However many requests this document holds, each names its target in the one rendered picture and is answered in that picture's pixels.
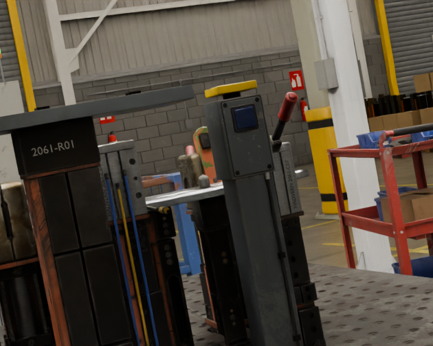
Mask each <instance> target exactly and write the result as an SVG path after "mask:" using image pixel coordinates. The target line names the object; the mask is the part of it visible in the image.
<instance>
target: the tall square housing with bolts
mask: <svg viewBox="0 0 433 346"><path fill-rule="evenodd" d="M98 149H99V153H100V161H99V162H100V165H99V166H98V167H99V171H100V178H101V182H102V188H103V192H104V199H105V203H106V207H107V213H108V217H109V227H110V228H111V235H112V238H113V241H112V242H110V243H112V244H113V245H114V249H115V256H116V260H117V263H118V270H119V274H120V281H121V284H122V292H123V295H124V302H125V306H126V313H127V316H128V320H129V327H130V331H131V338H129V340H130V341H132V342H133V346H173V343H172V338H171V335H170V328H169V324H168V317H167V313H166V306H165V303H164V296H163V292H162V290H160V289H159V287H158V283H157V277H156V272H155V266H154V262H153V255H152V251H151V245H150V240H149V236H148V230H147V226H146V219H145V218H150V215H149V213H148V210H147V206H146V199H145V195H144V189H143V185H142V178H141V174H140V167H139V163H138V160H137V153H136V149H135V141H134V140H132V139H131V140H126V141H119V142H115V143H108V144H104V145H99V146H98Z"/></svg>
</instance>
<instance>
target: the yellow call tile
mask: <svg viewBox="0 0 433 346"><path fill-rule="evenodd" d="M256 88H257V83H256V81H255V80H250V81H246V82H239V83H234V84H227V85H222V86H216V87H214V88H211V89H208V90H205V96H206V98H211V97H218V96H223V99H224V100H226V99H231V98H235V97H241V93H242V92H245V91H249V90H252V89H256Z"/></svg>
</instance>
